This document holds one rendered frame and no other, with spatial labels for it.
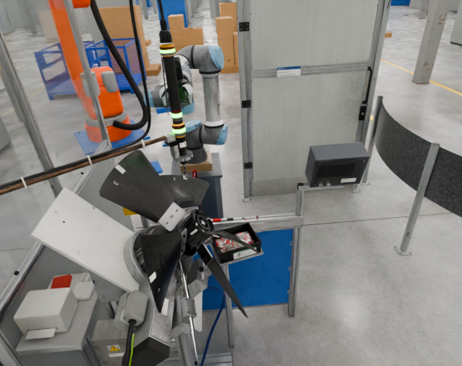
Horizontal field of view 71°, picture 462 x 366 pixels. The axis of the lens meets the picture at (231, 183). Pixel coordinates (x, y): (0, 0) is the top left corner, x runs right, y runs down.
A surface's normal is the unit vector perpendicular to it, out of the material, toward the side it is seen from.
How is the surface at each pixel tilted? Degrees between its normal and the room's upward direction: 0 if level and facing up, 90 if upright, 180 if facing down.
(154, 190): 56
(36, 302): 0
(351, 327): 0
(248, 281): 90
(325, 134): 90
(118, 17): 90
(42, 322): 90
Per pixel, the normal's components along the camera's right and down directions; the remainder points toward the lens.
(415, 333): -0.06, -0.85
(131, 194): 0.59, -0.12
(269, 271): 0.07, 0.52
